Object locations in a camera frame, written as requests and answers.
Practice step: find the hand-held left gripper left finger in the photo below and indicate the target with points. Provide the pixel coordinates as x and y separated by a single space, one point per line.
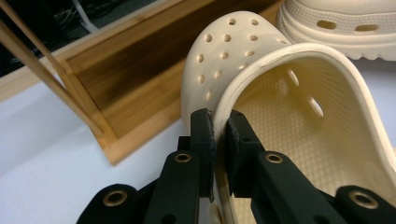
202 146

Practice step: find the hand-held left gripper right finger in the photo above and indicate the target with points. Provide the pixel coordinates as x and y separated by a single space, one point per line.
243 149

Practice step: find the cream clog shoe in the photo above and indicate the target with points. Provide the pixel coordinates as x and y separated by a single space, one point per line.
336 40
311 124

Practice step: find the three-tier bamboo shoe rack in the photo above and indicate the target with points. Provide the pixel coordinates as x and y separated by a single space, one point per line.
130 81

